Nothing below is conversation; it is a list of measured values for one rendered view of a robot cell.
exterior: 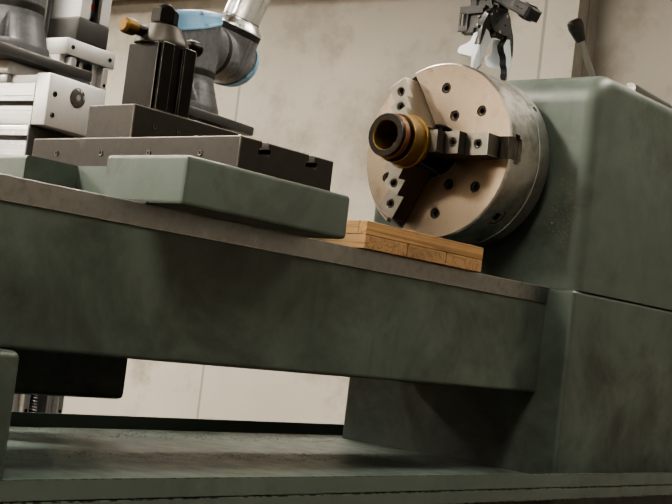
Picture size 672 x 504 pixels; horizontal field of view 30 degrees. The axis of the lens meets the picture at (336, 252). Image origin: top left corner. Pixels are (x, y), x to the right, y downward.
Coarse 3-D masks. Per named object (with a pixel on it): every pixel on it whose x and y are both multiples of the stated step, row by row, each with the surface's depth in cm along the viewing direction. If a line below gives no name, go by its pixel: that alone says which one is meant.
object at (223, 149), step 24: (48, 144) 181; (72, 144) 178; (96, 144) 174; (120, 144) 171; (144, 144) 168; (168, 144) 165; (192, 144) 162; (216, 144) 159; (240, 144) 156; (264, 144) 160; (264, 168) 159; (288, 168) 163; (312, 168) 167
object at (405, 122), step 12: (384, 120) 210; (396, 120) 208; (408, 120) 210; (420, 120) 213; (372, 132) 211; (384, 132) 214; (396, 132) 216; (408, 132) 208; (420, 132) 210; (372, 144) 211; (384, 144) 214; (396, 144) 208; (408, 144) 209; (420, 144) 210; (384, 156) 209; (396, 156) 210; (408, 156) 210; (420, 156) 212
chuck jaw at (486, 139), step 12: (432, 132) 211; (444, 132) 212; (456, 132) 211; (480, 132) 210; (432, 144) 211; (444, 144) 212; (456, 144) 210; (468, 144) 211; (480, 144) 210; (492, 144) 210; (504, 144) 211; (516, 144) 213; (444, 156) 214; (456, 156) 213; (468, 156) 212; (480, 156) 211; (492, 156) 210; (504, 156) 211; (516, 156) 213
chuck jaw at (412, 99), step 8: (400, 80) 222; (408, 80) 222; (416, 80) 225; (392, 88) 223; (400, 88) 222; (408, 88) 221; (416, 88) 223; (400, 96) 223; (408, 96) 219; (416, 96) 221; (424, 96) 224; (400, 104) 219; (408, 104) 218; (416, 104) 220; (424, 104) 222; (400, 112) 216; (408, 112) 216; (416, 112) 218; (424, 112) 220; (424, 120) 219; (432, 120) 221; (432, 128) 220; (440, 128) 222
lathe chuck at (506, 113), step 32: (448, 64) 221; (448, 96) 220; (480, 96) 216; (512, 96) 217; (448, 128) 223; (480, 128) 215; (512, 128) 211; (384, 160) 228; (480, 160) 214; (512, 160) 211; (384, 192) 227; (448, 192) 217; (480, 192) 213; (512, 192) 214; (416, 224) 221; (448, 224) 217; (480, 224) 215
